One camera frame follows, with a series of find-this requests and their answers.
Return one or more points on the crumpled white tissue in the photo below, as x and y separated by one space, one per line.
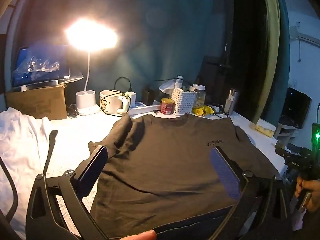
166 86

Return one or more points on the white bear mug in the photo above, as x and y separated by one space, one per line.
110 102

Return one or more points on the black charger adapter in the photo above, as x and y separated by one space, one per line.
148 96

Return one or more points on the person's right hand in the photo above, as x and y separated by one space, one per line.
316 195

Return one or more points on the white charger plug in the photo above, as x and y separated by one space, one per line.
131 98

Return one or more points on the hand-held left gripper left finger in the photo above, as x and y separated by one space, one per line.
96 163

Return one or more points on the dark grey t-shirt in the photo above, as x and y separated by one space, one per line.
162 160

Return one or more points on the pale yellow pack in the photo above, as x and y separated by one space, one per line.
264 129

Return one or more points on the cardboard box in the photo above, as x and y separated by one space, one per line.
37 102

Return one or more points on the glass jar with white lid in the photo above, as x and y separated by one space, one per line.
200 95

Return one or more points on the white power strip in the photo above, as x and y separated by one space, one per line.
142 108

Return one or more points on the black box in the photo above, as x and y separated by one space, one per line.
296 110

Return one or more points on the white perforated basket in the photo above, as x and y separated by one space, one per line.
182 102

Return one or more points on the white textured tablecloth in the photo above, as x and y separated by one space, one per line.
72 132

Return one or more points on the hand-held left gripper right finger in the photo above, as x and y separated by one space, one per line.
225 175

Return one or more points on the white garment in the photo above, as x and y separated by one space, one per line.
22 140

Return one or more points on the yellow snack packet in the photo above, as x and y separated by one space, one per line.
201 110

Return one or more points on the red can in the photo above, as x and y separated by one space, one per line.
167 107

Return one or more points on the silver flask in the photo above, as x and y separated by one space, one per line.
231 101

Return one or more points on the white desk lamp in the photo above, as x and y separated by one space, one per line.
86 102

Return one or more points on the person's left hand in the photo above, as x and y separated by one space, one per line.
141 235

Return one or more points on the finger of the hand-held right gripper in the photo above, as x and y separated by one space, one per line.
282 151

